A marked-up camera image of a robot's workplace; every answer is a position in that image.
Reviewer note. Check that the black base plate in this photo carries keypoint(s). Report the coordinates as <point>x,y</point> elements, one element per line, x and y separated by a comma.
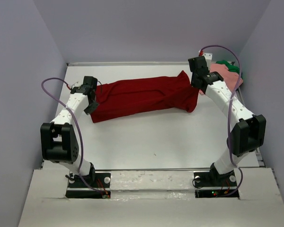
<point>99,188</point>
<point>207,187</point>

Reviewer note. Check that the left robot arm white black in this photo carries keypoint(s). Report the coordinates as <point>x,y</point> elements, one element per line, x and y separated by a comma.
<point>61,138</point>

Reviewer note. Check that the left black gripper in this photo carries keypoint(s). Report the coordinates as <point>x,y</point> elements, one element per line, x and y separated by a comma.
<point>88,111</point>

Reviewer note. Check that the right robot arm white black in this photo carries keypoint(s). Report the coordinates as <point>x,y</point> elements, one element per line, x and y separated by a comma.
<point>246,131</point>

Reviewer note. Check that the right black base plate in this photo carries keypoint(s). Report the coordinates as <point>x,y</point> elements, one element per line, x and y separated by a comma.
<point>207,187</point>

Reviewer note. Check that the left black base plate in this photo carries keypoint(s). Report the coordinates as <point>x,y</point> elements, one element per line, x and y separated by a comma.
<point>99,188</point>

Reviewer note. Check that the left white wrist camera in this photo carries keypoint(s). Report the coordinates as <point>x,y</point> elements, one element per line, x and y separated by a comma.
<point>76,84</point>

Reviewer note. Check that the pink t shirt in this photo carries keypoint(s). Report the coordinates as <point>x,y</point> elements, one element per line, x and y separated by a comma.
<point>230,82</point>

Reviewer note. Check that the dark red t shirt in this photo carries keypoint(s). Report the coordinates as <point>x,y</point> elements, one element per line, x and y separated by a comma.
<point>128,97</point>

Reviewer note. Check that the green t shirt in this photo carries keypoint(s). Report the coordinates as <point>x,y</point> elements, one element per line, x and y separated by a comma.
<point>230,66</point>

